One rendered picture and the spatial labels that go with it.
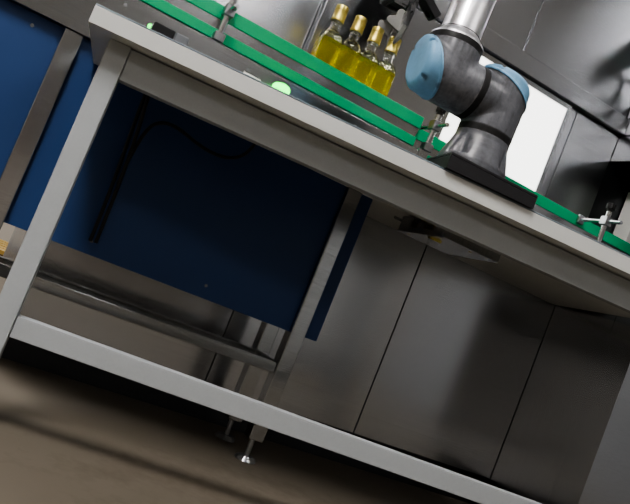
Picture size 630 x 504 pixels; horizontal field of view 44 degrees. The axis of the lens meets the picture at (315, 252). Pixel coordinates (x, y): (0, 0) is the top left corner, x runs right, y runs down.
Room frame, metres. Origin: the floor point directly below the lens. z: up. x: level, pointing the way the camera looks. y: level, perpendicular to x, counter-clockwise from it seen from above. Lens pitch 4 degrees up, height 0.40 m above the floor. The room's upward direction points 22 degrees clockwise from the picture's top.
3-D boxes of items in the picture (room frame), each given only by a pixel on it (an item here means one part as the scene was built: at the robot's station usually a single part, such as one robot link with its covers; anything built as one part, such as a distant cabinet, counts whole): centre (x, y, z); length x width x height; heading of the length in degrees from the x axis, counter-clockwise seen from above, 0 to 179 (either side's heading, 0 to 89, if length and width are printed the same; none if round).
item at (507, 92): (1.60, -0.23, 0.95); 0.13 x 0.12 x 0.14; 109
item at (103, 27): (2.24, -0.07, 0.73); 1.58 x 1.52 x 0.04; 104
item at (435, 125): (1.98, -0.16, 0.95); 0.17 x 0.03 x 0.12; 24
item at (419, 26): (2.27, -0.18, 1.15); 0.90 x 0.03 x 0.34; 114
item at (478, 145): (1.60, -0.24, 0.83); 0.15 x 0.15 x 0.10
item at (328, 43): (1.97, 0.17, 0.99); 0.06 x 0.06 x 0.21; 23
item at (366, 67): (2.02, 0.06, 0.99); 0.06 x 0.06 x 0.21; 23
